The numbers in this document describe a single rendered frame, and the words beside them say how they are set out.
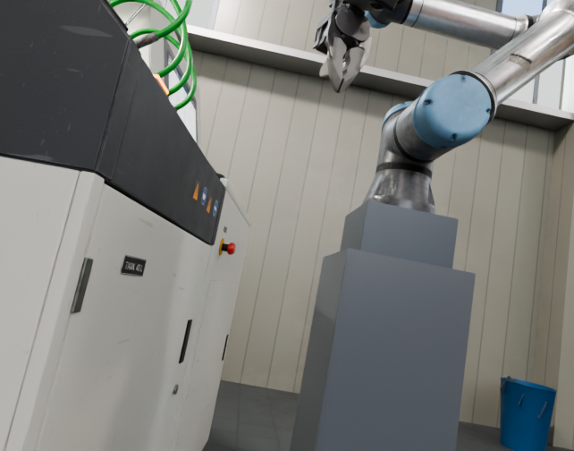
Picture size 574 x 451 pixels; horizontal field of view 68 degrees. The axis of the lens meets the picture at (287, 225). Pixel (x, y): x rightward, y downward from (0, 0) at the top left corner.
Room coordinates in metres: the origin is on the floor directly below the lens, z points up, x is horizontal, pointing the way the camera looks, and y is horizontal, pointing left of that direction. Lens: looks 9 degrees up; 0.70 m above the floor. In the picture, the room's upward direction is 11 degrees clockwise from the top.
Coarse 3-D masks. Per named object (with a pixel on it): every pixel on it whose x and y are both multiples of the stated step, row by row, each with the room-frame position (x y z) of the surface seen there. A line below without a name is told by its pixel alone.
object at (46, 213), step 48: (0, 192) 0.45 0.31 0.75; (48, 192) 0.45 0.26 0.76; (96, 192) 0.46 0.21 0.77; (0, 240) 0.45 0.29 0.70; (48, 240) 0.45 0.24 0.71; (0, 288) 0.45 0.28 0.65; (48, 288) 0.45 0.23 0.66; (0, 336) 0.45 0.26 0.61; (48, 336) 0.45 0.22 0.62; (192, 336) 1.13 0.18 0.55; (0, 384) 0.45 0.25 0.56; (48, 384) 0.47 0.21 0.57; (0, 432) 0.45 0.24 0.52
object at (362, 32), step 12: (336, 0) 0.73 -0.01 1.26; (336, 12) 0.68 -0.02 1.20; (348, 12) 0.68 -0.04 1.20; (360, 12) 0.69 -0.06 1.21; (324, 24) 0.72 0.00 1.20; (336, 24) 0.68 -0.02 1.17; (348, 24) 0.69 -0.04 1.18; (360, 24) 0.70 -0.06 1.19; (348, 36) 0.69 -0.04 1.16; (360, 36) 0.70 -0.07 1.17; (324, 48) 0.74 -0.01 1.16; (348, 48) 0.73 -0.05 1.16
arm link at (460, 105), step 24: (552, 24) 0.72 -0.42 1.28; (504, 48) 0.73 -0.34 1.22; (528, 48) 0.71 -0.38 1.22; (552, 48) 0.72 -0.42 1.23; (456, 72) 0.71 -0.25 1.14; (480, 72) 0.71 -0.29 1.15; (504, 72) 0.71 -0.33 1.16; (528, 72) 0.72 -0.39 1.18; (432, 96) 0.67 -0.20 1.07; (456, 96) 0.67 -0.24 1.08; (480, 96) 0.67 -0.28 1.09; (504, 96) 0.73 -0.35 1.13; (408, 120) 0.74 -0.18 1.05; (432, 120) 0.68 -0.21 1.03; (456, 120) 0.68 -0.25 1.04; (480, 120) 0.68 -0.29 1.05; (408, 144) 0.77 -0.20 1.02; (432, 144) 0.72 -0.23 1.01; (456, 144) 0.71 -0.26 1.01
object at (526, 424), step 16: (512, 384) 2.87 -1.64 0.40; (528, 384) 3.08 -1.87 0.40; (512, 400) 2.87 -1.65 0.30; (528, 400) 2.81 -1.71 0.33; (544, 400) 2.79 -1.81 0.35; (512, 416) 2.87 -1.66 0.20; (528, 416) 2.81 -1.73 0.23; (544, 416) 2.81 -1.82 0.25; (512, 432) 2.87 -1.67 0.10; (528, 432) 2.82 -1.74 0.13; (544, 432) 2.82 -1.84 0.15; (512, 448) 2.87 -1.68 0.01; (528, 448) 2.82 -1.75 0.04; (544, 448) 2.85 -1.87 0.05
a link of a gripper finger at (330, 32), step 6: (330, 18) 0.68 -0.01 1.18; (330, 24) 0.68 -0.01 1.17; (330, 30) 0.68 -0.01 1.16; (336, 30) 0.68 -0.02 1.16; (324, 36) 0.69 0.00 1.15; (330, 36) 0.68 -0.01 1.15; (336, 36) 0.68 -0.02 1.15; (330, 42) 0.68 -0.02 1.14; (330, 48) 0.68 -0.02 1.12; (330, 54) 0.68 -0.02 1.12
